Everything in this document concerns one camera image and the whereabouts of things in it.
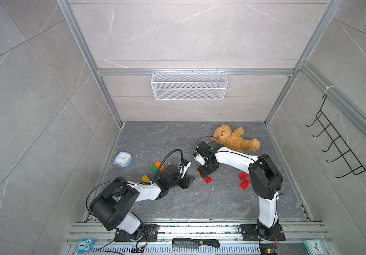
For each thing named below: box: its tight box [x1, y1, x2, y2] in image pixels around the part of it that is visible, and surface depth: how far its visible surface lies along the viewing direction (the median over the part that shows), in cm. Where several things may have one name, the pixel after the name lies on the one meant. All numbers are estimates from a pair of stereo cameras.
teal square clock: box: [302, 239, 327, 255], surface depth 70 cm
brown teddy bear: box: [211, 124, 261, 154], surface depth 102 cm
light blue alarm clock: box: [113, 151, 133, 168], surface depth 99 cm
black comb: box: [171, 237, 221, 249], surface depth 73 cm
